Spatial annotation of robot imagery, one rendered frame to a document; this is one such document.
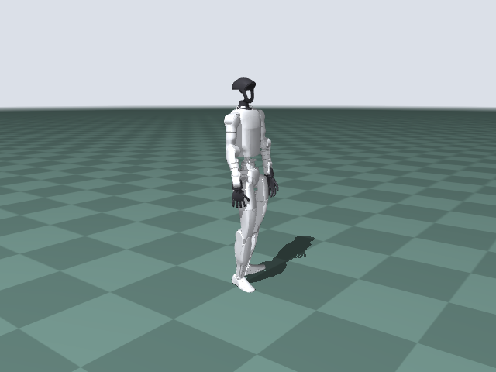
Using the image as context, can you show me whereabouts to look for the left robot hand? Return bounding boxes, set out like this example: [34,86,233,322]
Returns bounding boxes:
[264,168,279,198]

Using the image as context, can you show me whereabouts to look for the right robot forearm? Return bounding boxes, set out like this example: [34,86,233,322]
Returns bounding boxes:
[226,146,241,188]

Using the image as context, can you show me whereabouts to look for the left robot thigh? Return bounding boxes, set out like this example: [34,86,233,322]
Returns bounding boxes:
[253,174,269,233]

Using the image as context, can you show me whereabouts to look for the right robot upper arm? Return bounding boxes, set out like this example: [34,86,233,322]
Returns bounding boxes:
[224,112,240,157]

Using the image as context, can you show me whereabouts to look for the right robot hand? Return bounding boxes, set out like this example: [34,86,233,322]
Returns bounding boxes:
[232,179,250,208]

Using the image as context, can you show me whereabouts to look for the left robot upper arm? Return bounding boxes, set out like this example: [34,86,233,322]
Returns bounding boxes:
[258,110,271,150]

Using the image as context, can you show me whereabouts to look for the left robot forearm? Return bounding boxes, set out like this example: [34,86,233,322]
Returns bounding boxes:
[260,147,272,175]

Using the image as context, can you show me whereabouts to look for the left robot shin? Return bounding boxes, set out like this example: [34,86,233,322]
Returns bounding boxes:
[246,227,260,268]

